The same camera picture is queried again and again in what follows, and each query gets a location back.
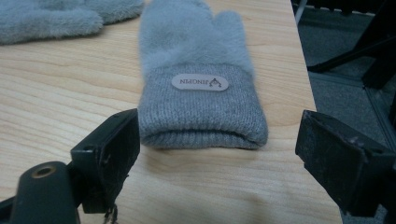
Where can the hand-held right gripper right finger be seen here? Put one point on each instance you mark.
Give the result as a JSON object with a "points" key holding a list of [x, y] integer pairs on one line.
{"points": [[339, 161]]}

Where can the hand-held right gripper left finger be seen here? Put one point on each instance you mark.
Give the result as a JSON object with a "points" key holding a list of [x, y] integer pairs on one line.
{"points": [[107, 155]]}

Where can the grey fuzzy mitten with label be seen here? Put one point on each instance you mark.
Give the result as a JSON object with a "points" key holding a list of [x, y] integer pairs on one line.
{"points": [[196, 77]]}

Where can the black metal stand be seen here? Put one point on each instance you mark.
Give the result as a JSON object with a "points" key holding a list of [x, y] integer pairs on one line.
{"points": [[370, 46]]}

